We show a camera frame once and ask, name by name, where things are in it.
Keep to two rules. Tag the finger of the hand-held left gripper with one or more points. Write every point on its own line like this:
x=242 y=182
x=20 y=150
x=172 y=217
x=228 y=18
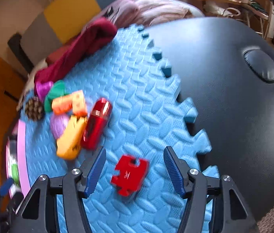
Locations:
x=6 y=186

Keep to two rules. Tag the yellow orange toy block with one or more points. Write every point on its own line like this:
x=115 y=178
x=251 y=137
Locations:
x=70 y=138

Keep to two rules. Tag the blue foam puzzle mat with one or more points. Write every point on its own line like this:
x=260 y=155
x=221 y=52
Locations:
x=139 y=89

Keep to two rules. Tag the dark red pillow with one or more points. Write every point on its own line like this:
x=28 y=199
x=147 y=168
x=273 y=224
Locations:
x=54 y=55

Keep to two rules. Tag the green toy block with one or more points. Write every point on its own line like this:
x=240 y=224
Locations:
x=54 y=94

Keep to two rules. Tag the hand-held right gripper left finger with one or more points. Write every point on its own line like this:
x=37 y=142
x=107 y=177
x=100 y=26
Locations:
x=95 y=172

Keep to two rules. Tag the pink box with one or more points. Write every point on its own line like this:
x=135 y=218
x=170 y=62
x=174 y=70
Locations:
x=21 y=150

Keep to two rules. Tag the wooden shelf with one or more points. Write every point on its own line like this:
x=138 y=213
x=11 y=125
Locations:
x=224 y=0

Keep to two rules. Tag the purple oval brush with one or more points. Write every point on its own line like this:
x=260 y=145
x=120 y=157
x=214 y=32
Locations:
x=58 y=126

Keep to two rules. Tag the brown pine cone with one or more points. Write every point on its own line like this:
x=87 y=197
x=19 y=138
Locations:
x=34 y=109

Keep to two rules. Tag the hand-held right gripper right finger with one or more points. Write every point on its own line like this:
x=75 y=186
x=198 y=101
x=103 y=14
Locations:
x=174 y=172

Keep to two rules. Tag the maroon cloth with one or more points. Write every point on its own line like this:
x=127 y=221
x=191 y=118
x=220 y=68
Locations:
x=91 y=38

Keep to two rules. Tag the red metallic bottle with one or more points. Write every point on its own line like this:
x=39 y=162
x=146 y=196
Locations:
x=95 y=123

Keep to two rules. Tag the grey yellow blue headboard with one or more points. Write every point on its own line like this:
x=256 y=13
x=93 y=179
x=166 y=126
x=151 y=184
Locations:
x=71 y=12

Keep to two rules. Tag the magenta toy bell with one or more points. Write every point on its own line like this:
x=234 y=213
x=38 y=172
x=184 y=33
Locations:
x=42 y=88

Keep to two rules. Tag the pink blanket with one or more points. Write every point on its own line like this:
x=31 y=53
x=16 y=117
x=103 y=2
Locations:
x=161 y=9

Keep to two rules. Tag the black cylinder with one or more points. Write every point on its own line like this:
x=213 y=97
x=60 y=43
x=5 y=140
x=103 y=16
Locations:
x=18 y=51

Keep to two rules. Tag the red puzzle piece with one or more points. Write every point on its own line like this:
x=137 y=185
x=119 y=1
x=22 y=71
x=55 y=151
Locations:
x=129 y=174

